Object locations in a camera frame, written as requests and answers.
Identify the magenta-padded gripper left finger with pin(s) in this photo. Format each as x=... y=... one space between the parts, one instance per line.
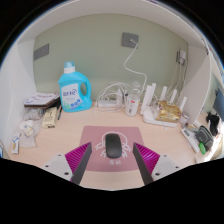
x=77 y=159

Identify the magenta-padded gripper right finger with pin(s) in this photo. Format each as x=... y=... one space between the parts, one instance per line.
x=148 y=160

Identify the black computer mouse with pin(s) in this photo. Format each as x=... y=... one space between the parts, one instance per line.
x=113 y=146

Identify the pink cartoon mouse pad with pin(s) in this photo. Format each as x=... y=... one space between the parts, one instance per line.
x=93 y=136

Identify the white router with antennas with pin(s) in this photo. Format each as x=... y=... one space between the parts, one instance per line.
x=148 y=115

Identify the white digital thermometer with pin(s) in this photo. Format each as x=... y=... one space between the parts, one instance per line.
x=190 y=139

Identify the black pen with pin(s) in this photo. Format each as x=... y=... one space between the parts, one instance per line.
x=59 y=113

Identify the cream small carton box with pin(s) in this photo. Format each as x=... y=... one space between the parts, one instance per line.
x=49 y=117

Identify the golden snack bag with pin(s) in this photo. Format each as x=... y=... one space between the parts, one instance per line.
x=168 y=112

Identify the clear cup with red label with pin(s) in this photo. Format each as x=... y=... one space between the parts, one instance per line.
x=132 y=105

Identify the white yellow snack packet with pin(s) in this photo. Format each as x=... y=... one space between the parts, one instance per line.
x=26 y=129

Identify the black pouch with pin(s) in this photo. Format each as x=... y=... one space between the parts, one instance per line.
x=204 y=137

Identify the clear plastic bag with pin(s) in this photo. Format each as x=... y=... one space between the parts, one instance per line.
x=33 y=114

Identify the small white blue packet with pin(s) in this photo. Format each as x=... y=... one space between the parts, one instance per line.
x=15 y=143

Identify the blue detergent bottle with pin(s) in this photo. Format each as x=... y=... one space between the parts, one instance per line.
x=71 y=86

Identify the side wall outlet with chargers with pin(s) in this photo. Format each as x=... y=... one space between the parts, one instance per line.
x=181 y=57

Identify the grey blank wall plate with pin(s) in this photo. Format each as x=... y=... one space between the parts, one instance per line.
x=41 y=52

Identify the grey wall socket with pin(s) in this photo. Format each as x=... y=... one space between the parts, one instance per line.
x=128 y=38

